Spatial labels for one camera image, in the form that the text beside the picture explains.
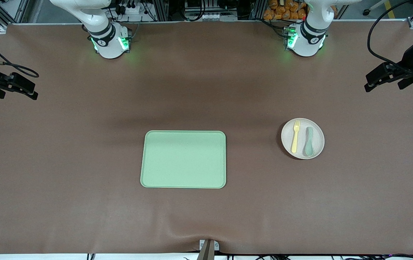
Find white power strip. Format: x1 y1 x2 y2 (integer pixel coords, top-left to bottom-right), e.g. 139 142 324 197
118 0 140 16

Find bag of orange fruit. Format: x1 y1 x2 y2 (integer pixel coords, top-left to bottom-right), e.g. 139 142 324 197
263 0 307 21

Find mint green plastic spoon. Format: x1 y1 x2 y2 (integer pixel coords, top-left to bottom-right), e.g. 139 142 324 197
303 126 314 157

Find grey table edge bracket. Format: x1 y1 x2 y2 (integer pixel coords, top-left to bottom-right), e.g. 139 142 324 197
199 239 220 260

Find white terminal block strip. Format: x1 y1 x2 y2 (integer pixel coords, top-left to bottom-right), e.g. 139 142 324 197
184 13 238 21

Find light green rectangular tray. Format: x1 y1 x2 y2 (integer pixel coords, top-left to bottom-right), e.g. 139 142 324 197
140 130 227 189

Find beige round plate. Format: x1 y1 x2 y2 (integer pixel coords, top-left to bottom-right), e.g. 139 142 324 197
281 118 325 160

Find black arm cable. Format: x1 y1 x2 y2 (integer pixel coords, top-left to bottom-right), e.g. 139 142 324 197
0 30 40 78
368 0 413 71

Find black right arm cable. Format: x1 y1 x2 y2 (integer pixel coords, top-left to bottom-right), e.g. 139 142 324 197
0 30 40 78

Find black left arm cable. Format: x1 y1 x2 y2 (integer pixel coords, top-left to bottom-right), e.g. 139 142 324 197
368 0 413 71

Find yellow plastic fork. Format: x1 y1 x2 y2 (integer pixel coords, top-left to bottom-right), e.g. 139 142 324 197
291 120 301 154

